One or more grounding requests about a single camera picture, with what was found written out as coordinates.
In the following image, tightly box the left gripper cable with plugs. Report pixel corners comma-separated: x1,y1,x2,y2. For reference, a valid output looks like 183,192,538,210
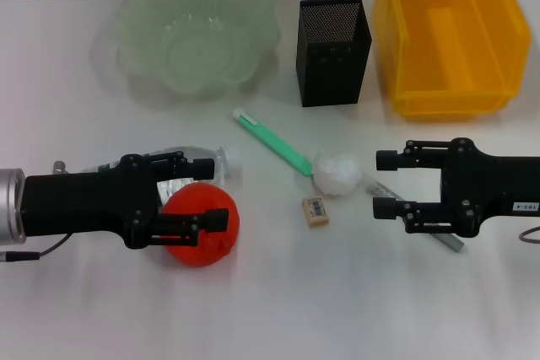
0,160,71,264

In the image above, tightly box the white paper ball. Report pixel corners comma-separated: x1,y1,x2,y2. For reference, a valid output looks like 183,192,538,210
310,151,363,197

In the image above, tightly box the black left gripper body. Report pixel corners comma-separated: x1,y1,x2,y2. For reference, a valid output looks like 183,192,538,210
23,153,160,250

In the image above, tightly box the gripper cable with plugs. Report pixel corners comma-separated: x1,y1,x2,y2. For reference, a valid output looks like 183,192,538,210
0,160,71,264
519,224,540,245

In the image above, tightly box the grey pen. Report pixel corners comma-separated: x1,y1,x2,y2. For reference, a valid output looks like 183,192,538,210
362,172,465,254

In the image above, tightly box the right gripper cable with plugs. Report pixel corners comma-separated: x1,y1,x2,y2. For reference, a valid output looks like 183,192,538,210
519,224,540,245

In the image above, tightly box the yellow plastic bin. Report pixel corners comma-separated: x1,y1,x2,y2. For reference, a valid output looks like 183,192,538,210
373,0,532,121

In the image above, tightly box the green toothbrush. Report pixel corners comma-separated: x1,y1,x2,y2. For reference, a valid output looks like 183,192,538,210
232,107,316,178

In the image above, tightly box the beige eraser with barcode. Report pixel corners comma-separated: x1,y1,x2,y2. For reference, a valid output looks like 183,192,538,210
301,194,332,228

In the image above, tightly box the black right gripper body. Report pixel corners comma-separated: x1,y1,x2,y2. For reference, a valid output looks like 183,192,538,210
440,137,540,238

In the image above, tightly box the green glass fruit bowl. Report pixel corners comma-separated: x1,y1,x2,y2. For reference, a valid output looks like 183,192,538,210
116,0,282,100

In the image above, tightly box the clear green-label water bottle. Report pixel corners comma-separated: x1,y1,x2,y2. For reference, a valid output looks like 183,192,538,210
79,145,244,209

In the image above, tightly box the black mesh pen holder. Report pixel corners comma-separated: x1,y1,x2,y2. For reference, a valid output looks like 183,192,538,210
294,0,374,108

